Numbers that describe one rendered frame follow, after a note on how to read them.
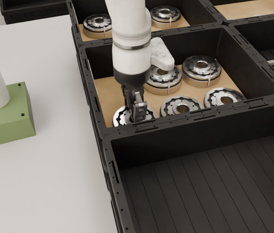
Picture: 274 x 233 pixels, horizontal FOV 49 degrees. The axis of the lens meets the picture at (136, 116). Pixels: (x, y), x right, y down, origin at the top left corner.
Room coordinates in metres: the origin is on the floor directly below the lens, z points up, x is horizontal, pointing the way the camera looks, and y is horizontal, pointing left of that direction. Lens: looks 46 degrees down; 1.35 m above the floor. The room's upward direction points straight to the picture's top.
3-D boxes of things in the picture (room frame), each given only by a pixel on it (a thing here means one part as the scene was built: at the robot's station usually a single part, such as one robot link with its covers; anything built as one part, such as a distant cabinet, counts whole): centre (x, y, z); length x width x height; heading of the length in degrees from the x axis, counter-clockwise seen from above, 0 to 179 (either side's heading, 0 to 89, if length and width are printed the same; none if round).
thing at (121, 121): (0.46, 0.00, 0.86); 0.10 x 0.10 x 0.01
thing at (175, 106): (0.49, -0.10, 0.86); 0.05 x 0.05 x 0.01
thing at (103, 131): (0.55, -0.09, 0.92); 0.40 x 0.30 x 0.02; 105
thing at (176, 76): (0.62, -0.07, 0.86); 0.10 x 0.10 x 0.01
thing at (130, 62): (0.49, -0.01, 1.02); 0.11 x 0.09 x 0.06; 106
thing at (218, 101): (0.51, -0.21, 0.86); 0.05 x 0.05 x 0.01
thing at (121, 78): (0.49, 0.01, 0.95); 0.08 x 0.08 x 0.09
